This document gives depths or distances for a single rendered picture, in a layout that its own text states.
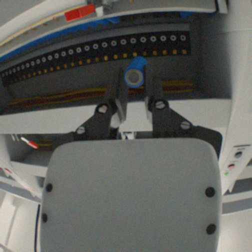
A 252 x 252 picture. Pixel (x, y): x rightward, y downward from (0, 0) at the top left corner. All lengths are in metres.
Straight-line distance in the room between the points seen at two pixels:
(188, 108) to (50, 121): 0.22
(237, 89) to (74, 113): 0.24
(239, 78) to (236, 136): 0.11
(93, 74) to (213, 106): 0.31
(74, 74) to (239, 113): 0.39
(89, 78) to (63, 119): 0.20
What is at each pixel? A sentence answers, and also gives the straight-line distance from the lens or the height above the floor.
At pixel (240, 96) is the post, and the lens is 0.23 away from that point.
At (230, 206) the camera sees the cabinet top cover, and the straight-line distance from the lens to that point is 0.91.
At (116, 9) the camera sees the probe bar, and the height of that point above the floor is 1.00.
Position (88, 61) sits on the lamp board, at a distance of 0.37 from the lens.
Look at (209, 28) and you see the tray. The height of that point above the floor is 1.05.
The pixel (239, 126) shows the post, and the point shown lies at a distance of 0.27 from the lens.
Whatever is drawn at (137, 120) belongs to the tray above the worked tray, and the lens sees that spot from 0.23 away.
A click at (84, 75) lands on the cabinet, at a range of 0.44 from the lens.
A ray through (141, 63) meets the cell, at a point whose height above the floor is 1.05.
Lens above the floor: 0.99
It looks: 43 degrees up
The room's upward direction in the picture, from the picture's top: 166 degrees clockwise
